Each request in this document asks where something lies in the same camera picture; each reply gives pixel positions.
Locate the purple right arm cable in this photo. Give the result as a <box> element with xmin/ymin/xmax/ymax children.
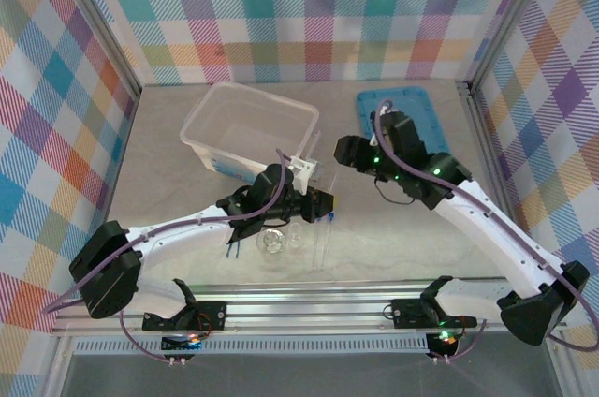
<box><xmin>372</xmin><ymin>97</ymin><xmax>599</xmax><ymax>365</ymax></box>

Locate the aluminium frame post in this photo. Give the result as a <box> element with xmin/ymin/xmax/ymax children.
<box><xmin>465</xmin><ymin>0</ymin><xmax>561</xmax><ymax>96</ymax></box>
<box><xmin>46</xmin><ymin>0</ymin><xmax>144</xmax><ymax>110</ymax></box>

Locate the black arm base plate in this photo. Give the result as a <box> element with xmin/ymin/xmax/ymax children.
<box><xmin>141</xmin><ymin>301</ymin><xmax>229</xmax><ymax>333</ymax></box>
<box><xmin>390</xmin><ymin>298</ymin><xmax>478</xmax><ymax>331</ymax></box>

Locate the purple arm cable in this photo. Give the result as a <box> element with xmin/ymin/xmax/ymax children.
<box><xmin>372</xmin><ymin>97</ymin><xmax>599</xmax><ymax>365</ymax></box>
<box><xmin>41</xmin><ymin>148</ymin><xmax>300</xmax><ymax>365</ymax></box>

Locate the round clear glass flask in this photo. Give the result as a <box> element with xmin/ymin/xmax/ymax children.
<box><xmin>256</xmin><ymin>228</ymin><xmax>287</xmax><ymax>260</ymax></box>

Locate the thin black camera cable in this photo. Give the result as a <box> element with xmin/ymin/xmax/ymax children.
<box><xmin>375</xmin><ymin>175</ymin><xmax>418</xmax><ymax>206</ymax></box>

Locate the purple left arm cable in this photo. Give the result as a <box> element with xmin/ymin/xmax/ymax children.
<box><xmin>41</xmin><ymin>148</ymin><xmax>300</xmax><ymax>365</ymax></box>

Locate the clear plastic storage box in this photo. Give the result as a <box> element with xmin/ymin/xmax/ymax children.
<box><xmin>180</xmin><ymin>81</ymin><xmax>322</xmax><ymax>196</ymax></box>

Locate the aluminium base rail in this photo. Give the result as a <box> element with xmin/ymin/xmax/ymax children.
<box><xmin>50</xmin><ymin>274</ymin><xmax>570</xmax><ymax>338</ymax></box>

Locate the controller board with LEDs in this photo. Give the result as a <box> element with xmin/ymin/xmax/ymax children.
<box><xmin>160</xmin><ymin>330</ymin><xmax>206</xmax><ymax>355</ymax></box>

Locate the perforated grey cable duct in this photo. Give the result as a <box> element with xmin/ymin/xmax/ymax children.
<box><xmin>73</xmin><ymin>338</ymin><xmax>431</xmax><ymax>357</ymax></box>

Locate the colourful plaid cloth backdrop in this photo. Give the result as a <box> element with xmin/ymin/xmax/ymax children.
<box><xmin>0</xmin><ymin>0</ymin><xmax>141</xmax><ymax>337</ymax></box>
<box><xmin>476</xmin><ymin>0</ymin><xmax>599</xmax><ymax>365</ymax></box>
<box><xmin>60</xmin><ymin>0</ymin><xmax>548</xmax><ymax>87</ymax></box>

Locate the blue plastic box lid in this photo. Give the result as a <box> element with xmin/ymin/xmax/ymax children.
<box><xmin>356</xmin><ymin>85</ymin><xmax>454</xmax><ymax>169</ymax></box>

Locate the aluminium side rail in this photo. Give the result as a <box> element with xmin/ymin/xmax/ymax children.
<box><xmin>454</xmin><ymin>80</ymin><xmax>519</xmax><ymax>229</ymax></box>

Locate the aluminium frame leg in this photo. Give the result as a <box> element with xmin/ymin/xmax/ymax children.
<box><xmin>545</xmin><ymin>327</ymin><xmax>579</xmax><ymax>397</ymax></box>
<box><xmin>41</xmin><ymin>335</ymin><xmax>76</xmax><ymax>397</ymax></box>

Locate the round controller with green LED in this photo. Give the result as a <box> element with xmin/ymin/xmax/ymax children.
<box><xmin>424</xmin><ymin>329</ymin><xmax>462</xmax><ymax>357</ymax></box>

